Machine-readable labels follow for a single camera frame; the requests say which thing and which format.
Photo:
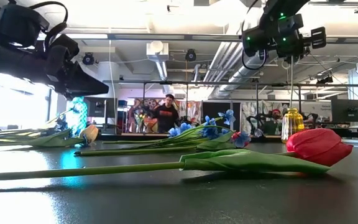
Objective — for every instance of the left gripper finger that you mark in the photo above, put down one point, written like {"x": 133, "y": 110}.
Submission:
{"x": 85, "y": 85}

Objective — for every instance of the red artificial tulip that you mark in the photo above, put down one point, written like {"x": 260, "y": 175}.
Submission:
{"x": 319, "y": 146}

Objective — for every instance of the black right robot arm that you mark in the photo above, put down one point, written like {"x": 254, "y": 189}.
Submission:
{"x": 275, "y": 7}

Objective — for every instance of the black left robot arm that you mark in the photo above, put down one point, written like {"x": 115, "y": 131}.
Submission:
{"x": 20, "y": 25}

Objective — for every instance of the black background robot arm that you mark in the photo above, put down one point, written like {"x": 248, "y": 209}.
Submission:
{"x": 255, "y": 123}

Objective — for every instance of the blue glass vase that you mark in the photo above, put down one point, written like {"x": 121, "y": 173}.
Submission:
{"x": 77, "y": 119}

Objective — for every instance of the yellow glass vase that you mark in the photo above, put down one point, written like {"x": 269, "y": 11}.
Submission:
{"x": 292, "y": 124}

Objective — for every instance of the black computer monitor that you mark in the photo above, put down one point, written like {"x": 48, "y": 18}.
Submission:
{"x": 348, "y": 110}
{"x": 99, "y": 107}

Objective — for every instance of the black round ceiling device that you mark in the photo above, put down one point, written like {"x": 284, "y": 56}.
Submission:
{"x": 88, "y": 58}
{"x": 190, "y": 55}

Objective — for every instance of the colourful patterned cloth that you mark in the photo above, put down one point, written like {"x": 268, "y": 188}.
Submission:
{"x": 135, "y": 109}

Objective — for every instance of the black ceiling lamp track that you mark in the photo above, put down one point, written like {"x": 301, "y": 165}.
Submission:
{"x": 334, "y": 3}

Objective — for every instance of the white patterned cloth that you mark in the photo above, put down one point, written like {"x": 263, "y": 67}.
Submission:
{"x": 249, "y": 109}

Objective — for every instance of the person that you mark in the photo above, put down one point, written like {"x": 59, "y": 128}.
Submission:
{"x": 166, "y": 116}
{"x": 273, "y": 121}

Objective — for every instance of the white ceiling unit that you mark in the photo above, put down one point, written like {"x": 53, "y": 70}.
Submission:
{"x": 157, "y": 51}

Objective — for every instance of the black partition panel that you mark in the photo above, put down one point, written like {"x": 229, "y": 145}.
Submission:
{"x": 216, "y": 110}

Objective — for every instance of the white floral cloth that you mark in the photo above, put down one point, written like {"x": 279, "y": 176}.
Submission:
{"x": 194, "y": 110}

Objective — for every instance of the silver ventilation duct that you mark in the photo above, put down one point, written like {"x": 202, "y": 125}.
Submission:
{"x": 238, "y": 74}

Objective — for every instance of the black background rig frame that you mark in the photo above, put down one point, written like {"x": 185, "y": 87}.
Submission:
{"x": 216, "y": 83}

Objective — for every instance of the black aluminium table frame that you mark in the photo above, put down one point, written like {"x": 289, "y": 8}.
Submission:
{"x": 154, "y": 137}

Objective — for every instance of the grey overhead frame bar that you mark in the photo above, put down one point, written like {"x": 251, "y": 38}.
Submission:
{"x": 179, "y": 37}

